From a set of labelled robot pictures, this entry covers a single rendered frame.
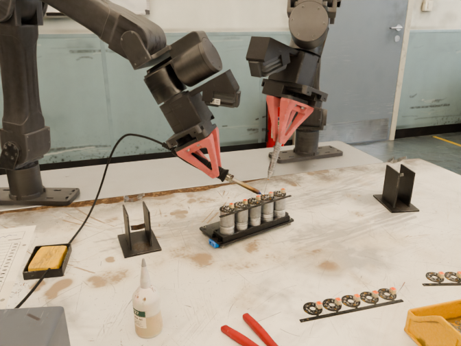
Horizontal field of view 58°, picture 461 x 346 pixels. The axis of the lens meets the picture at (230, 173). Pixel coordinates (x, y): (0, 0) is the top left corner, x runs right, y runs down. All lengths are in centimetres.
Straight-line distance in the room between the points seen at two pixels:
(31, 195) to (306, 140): 67
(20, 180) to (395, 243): 72
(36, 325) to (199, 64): 42
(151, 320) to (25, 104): 50
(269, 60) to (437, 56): 386
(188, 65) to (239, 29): 274
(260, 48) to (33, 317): 46
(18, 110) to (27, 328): 52
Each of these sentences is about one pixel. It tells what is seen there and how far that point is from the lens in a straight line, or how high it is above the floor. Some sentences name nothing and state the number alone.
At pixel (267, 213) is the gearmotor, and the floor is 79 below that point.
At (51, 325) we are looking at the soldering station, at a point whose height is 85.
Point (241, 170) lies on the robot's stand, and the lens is 103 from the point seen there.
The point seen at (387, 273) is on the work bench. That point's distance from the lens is 68.
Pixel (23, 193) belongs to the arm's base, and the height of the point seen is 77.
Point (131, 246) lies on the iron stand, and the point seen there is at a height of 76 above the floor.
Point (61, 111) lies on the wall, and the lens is 326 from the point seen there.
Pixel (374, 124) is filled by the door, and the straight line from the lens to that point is 410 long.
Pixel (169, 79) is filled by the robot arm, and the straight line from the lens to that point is 69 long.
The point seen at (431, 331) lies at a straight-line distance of 54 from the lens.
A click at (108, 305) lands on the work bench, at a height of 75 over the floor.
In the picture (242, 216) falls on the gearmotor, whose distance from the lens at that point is 70.
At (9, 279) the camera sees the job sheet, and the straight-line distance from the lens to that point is 70.
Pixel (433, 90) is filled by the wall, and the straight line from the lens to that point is 452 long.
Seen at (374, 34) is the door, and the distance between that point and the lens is 392.
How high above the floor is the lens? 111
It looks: 21 degrees down
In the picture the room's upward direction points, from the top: straight up
